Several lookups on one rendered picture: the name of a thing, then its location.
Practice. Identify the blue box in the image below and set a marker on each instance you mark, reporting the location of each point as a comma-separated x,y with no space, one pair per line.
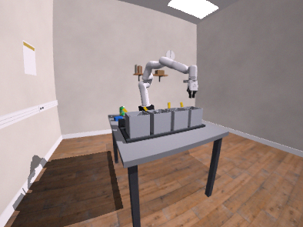
117,117

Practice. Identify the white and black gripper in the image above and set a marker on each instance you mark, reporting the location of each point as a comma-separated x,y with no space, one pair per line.
193,86

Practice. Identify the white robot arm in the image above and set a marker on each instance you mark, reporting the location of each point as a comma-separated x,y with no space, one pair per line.
163,61

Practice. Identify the green drink can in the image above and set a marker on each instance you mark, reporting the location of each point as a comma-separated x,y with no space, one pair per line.
120,111

